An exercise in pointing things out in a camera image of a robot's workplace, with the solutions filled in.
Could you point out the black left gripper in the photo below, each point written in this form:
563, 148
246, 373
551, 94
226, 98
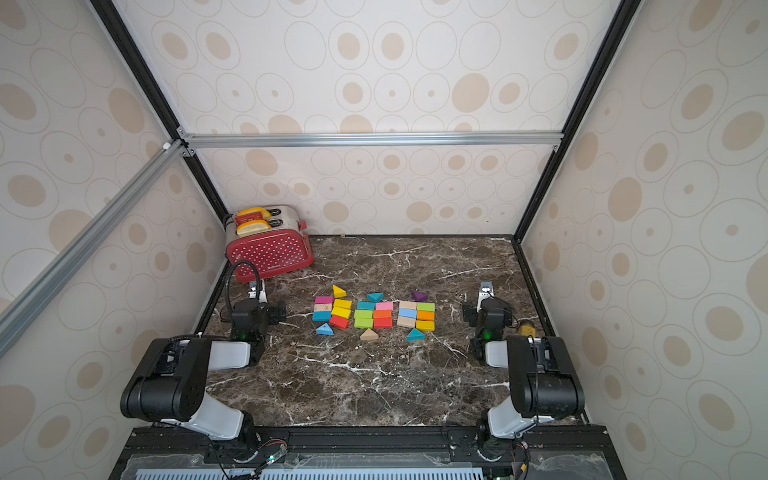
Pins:
273, 317

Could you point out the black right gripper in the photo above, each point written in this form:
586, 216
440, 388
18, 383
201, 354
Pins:
472, 311

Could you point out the yellow rectangular block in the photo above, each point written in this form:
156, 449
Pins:
342, 304
341, 312
425, 326

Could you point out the light blue triangular block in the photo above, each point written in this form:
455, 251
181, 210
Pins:
325, 330

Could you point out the purple triangular block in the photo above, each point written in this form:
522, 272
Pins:
419, 296

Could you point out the light blue rectangular block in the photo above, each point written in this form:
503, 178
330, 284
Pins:
408, 313

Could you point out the yellow triangular block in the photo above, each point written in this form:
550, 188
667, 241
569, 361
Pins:
338, 292

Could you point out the red rectangular block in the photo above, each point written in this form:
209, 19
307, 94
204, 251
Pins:
382, 323
339, 322

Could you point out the natural wood triangular block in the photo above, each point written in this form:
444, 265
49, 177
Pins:
369, 335

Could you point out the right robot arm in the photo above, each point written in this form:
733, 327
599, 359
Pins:
542, 379

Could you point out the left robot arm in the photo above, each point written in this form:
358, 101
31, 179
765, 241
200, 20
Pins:
169, 384

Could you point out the yellow toy bottle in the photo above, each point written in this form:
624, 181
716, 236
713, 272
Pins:
526, 328

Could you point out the red polka dot toy toaster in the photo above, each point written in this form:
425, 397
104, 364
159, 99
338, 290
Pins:
282, 249

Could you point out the toy bread slice front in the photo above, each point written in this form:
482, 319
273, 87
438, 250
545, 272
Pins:
252, 227

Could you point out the toy bread slice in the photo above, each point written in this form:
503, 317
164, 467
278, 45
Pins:
252, 227
256, 213

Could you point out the toy bread slice rear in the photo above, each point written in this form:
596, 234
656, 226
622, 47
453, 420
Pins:
256, 213

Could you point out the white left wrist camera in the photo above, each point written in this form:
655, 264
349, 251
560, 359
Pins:
256, 291

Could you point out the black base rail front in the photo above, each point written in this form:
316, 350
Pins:
439, 452

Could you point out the silver aluminium rail back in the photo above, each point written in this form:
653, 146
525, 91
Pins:
377, 139

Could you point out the silver aluminium rail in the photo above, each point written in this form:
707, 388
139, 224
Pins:
377, 139
27, 307

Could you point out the silver aluminium rail left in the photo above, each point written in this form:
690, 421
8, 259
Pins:
27, 307

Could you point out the black corner frame post left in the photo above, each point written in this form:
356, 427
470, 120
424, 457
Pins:
111, 19

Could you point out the black corner frame post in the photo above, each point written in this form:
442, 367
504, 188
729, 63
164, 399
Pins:
608, 48
111, 19

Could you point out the black corner frame post right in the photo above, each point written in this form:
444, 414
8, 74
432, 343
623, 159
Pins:
608, 48

